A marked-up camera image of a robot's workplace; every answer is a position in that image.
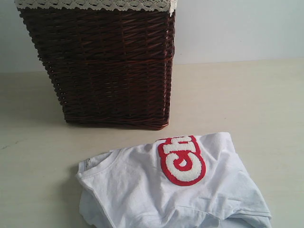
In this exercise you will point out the white t-shirt with red logo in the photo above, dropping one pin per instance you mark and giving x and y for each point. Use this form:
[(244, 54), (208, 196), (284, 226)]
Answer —
[(178, 182)]

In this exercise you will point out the dark brown wicker basket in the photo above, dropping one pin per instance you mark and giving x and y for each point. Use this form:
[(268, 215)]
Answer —
[(108, 68)]

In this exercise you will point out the cream lace basket liner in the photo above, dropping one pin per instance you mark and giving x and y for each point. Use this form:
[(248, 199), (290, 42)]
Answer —
[(111, 5)]

